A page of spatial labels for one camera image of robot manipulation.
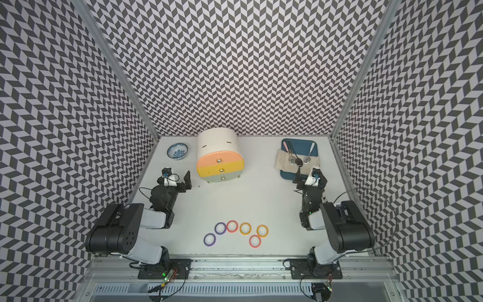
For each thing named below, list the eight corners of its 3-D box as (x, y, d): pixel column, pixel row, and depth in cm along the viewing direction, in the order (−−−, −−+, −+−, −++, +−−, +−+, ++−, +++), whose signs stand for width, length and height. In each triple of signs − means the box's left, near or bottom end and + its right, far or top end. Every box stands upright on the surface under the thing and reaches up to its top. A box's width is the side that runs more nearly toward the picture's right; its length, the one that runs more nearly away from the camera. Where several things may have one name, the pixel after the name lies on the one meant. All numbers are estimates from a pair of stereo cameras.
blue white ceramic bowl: (169, 160, 110) (165, 153, 105) (173, 149, 115) (169, 142, 110) (187, 160, 110) (184, 153, 105) (190, 149, 115) (187, 142, 110)
